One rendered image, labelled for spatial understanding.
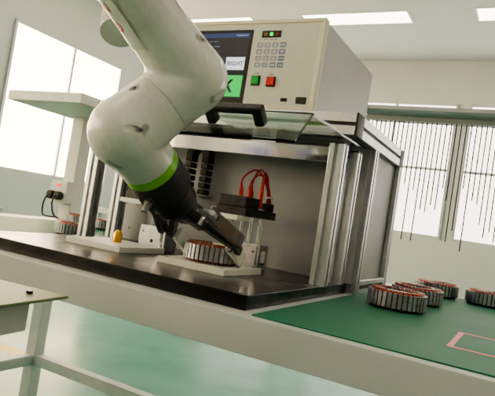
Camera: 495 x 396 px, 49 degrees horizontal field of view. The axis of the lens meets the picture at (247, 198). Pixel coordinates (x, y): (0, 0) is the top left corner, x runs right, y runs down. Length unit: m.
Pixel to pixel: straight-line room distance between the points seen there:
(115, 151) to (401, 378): 0.47
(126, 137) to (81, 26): 6.66
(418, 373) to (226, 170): 0.82
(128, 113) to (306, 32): 0.55
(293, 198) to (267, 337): 0.59
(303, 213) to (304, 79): 0.30
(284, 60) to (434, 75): 6.60
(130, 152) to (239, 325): 0.28
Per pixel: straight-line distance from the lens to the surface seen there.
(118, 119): 0.77
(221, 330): 0.76
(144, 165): 0.81
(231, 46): 1.29
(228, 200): 1.11
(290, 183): 1.28
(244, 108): 0.89
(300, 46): 1.21
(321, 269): 1.06
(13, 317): 0.68
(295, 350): 0.72
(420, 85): 7.76
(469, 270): 7.35
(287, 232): 1.27
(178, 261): 1.02
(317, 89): 1.17
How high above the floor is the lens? 0.88
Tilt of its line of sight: 2 degrees up
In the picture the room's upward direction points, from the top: 9 degrees clockwise
